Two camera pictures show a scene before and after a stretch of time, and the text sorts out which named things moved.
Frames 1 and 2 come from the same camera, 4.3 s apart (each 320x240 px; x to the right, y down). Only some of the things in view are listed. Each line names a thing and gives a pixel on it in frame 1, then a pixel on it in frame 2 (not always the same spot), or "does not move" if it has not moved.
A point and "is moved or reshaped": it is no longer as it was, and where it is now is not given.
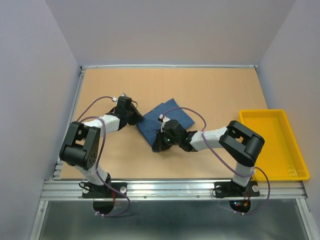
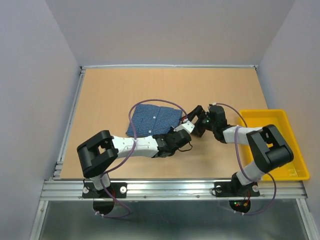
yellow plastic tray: [281, 159] does not move
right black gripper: [159, 145] to [197, 131]
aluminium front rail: [173, 190] does not move
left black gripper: [137, 117] to [165, 136]
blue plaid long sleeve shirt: [150, 124] is moved or reshaped
